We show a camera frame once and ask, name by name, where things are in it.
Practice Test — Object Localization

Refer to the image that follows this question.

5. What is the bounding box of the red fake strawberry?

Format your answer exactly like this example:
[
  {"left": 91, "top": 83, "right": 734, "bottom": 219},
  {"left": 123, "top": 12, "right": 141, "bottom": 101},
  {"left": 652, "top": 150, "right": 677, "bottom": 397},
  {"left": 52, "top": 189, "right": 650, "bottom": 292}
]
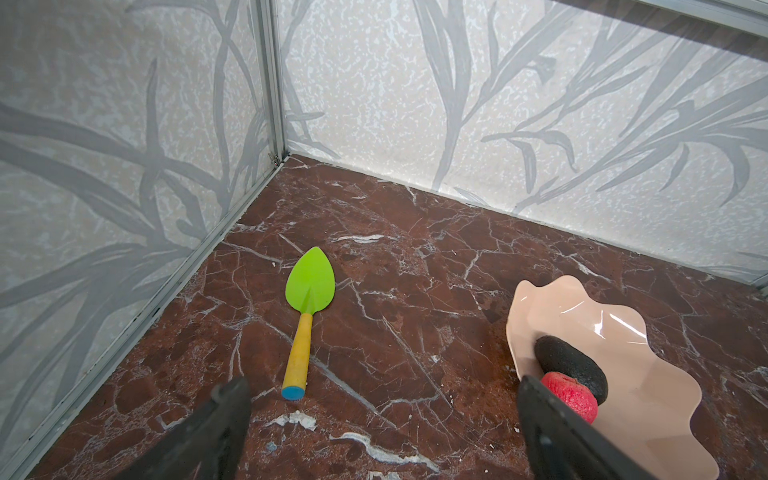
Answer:
[{"left": 541, "top": 371, "right": 599, "bottom": 424}]

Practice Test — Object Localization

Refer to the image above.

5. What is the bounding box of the dark avocado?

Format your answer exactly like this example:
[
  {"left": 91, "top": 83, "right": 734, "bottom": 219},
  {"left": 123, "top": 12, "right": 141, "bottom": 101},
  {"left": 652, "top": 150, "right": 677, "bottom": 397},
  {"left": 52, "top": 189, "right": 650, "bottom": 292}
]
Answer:
[{"left": 534, "top": 335, "right": 609, "bottom": 405}]

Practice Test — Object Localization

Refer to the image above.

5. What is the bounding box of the green toy trowel yellow handle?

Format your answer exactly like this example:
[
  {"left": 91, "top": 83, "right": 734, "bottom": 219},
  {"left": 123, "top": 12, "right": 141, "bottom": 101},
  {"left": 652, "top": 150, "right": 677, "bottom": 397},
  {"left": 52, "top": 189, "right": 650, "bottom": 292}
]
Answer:
[{"left": 281, "top": 247, "right": 336, "bottom": 401}]

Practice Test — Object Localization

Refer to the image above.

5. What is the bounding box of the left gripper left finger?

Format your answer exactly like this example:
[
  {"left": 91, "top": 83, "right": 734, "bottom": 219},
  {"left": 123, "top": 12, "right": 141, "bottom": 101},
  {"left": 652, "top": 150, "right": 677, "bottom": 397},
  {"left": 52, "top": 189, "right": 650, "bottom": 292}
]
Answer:
[{"left": 116, "top": 377, "right": 251, "bottom": 479}]

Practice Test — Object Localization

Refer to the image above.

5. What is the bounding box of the pink scalloped fruit bowl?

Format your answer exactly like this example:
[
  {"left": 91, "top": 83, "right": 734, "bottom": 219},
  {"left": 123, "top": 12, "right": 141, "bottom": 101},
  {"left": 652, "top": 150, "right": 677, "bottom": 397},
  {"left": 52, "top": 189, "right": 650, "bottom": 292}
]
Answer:
[{"left": 506, "top": 275, "right": 719, "bottom": 479}]

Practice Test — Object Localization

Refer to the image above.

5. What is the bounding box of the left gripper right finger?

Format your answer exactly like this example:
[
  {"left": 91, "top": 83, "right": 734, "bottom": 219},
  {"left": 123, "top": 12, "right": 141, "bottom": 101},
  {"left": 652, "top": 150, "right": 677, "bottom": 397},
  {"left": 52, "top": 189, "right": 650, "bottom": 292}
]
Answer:
[{"left": 517, "top": 375, "right": 653, "bottom": 480}]

